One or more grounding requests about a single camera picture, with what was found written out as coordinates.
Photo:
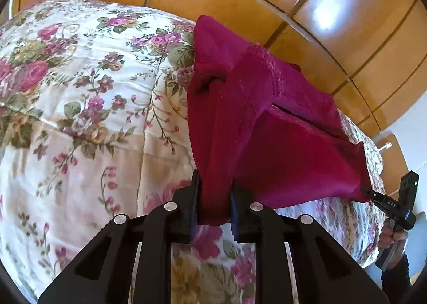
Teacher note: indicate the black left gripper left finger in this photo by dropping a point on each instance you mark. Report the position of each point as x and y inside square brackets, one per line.
[130, 256]

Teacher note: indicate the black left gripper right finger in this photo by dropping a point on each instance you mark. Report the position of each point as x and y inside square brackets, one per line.
[297, 260]

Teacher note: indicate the magenta small garment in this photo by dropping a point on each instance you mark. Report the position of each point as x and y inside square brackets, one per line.
[256, 123]

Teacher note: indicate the right hand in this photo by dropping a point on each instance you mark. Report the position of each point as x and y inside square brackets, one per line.
[390, 240]

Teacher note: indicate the dark right sleeve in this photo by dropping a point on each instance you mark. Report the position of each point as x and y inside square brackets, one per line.
[396, 281]

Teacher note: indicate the floral bed quilt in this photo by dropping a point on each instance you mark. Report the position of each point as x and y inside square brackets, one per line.
[93, 124]

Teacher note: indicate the wooden wardrobe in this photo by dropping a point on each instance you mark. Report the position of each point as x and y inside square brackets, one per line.
[368, 55]

